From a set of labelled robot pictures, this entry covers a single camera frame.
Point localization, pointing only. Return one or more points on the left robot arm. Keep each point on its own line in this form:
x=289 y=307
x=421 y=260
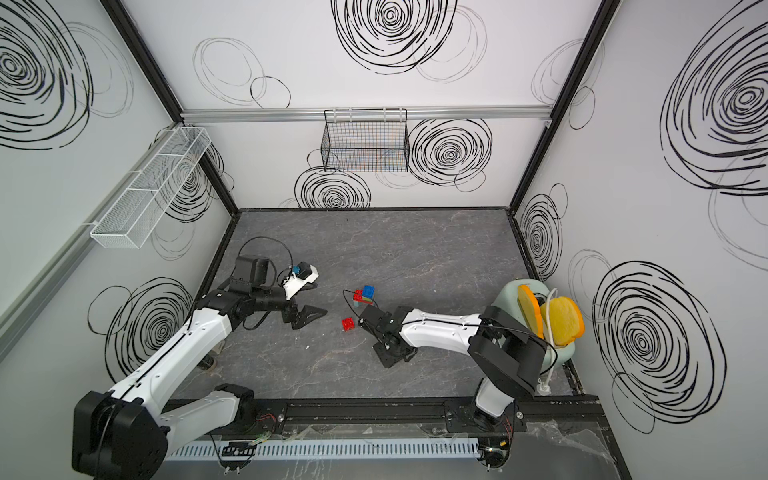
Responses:
x=127 y=433

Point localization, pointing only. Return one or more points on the black wire basket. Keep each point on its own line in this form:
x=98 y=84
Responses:
x=366 y=140

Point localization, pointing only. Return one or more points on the white wire shelf basket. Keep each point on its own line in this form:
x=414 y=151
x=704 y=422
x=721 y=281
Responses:
x=152 y=187

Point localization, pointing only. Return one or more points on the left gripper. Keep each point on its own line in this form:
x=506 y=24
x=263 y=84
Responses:
x=303 y=317

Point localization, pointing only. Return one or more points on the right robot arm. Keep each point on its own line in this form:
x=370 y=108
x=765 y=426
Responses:
x=510 y=355

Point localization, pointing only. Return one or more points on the white slotted cable duct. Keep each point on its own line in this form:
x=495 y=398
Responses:
x=329 y=449

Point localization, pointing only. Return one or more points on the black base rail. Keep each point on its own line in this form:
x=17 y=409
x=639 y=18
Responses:
x=452 y=414

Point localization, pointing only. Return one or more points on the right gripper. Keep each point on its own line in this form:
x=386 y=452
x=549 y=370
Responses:
x=384 y=359

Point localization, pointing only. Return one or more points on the orange toast slice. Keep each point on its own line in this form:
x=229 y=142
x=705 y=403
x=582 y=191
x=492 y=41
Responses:
x=531 y=310

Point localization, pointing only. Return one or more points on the mint green toaster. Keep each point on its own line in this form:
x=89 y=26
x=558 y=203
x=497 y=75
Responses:
x=507 y=300

